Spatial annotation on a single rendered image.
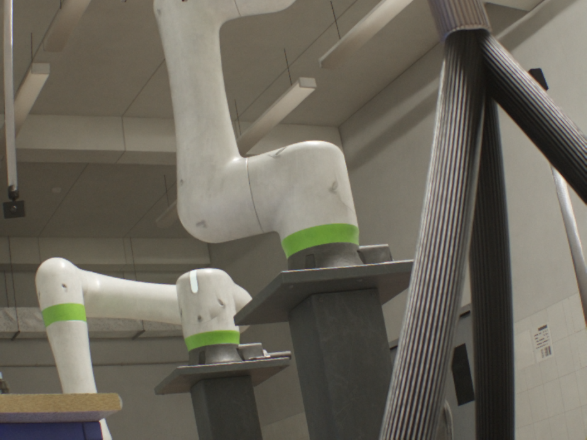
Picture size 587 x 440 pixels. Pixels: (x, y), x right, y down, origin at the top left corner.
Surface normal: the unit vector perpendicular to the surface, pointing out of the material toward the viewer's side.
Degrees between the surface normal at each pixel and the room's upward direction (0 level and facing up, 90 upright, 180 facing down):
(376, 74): 180
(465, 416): 90
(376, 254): 81
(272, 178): 92
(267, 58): 180
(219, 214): 127
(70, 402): 90
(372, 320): 90
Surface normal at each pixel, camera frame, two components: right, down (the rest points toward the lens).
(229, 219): 0.00, 0.45
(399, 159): -0.88, -0.01
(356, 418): 0.32, -0.36
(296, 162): -0.18, -0.33
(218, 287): 0.58, -0.38
